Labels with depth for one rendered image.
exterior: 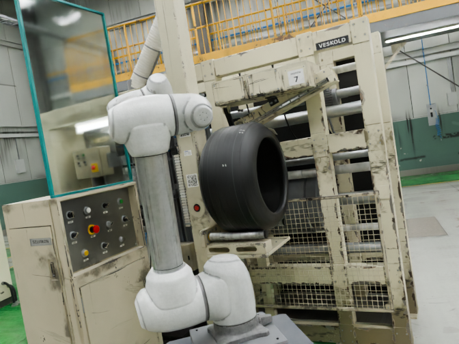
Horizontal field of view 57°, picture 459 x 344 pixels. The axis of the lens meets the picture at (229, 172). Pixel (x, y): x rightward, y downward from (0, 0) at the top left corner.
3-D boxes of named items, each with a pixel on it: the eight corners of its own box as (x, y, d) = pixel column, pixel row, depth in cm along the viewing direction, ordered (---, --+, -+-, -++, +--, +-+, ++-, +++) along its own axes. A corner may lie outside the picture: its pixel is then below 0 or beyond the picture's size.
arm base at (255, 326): (282, 331, 140) (279, 315, 140) (218, 350, 134) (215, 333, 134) (263, 314, 158) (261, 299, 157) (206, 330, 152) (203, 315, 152)
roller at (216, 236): (207, 241, 231) (206, 233, 231) (212, 239, 235) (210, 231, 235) (266, 239, 215) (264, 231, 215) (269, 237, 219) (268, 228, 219)
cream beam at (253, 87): (214, 106, 257) (210, 82, 256) (232, 107, 279) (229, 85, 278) (309, 86, 229) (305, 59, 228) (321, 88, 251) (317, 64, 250)
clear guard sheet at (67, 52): (50, 198, 189) (11, -13, 184) (130, 181, 238) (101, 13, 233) (52, 198, 189) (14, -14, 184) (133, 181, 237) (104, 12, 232)
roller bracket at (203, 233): (201, 248, 229) (198, 231, 229) (233, 231, 264) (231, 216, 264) (206, 248, 228) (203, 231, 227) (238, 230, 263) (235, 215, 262)
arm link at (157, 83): (170, 93, 193) (143, 103, 190) (163, 65, 181) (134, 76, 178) (179, 106, 187) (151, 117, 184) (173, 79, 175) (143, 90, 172)
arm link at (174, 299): (211, 330, 135) (143, 351, 129) (199, 309, 151) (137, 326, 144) (176, 90, 123) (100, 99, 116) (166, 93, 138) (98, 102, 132)
